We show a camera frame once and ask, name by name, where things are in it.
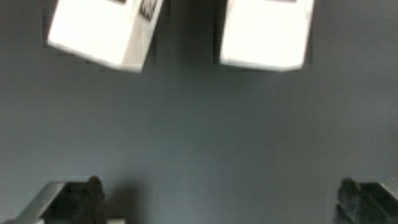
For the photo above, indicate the white table leg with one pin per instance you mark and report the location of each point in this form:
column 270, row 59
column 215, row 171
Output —
column 265, row 34
column 101, row 30

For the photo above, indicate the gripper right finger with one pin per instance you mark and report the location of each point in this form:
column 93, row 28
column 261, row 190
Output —
column 366, row 202

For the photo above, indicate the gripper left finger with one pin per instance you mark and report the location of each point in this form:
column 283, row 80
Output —
column 66, row 204

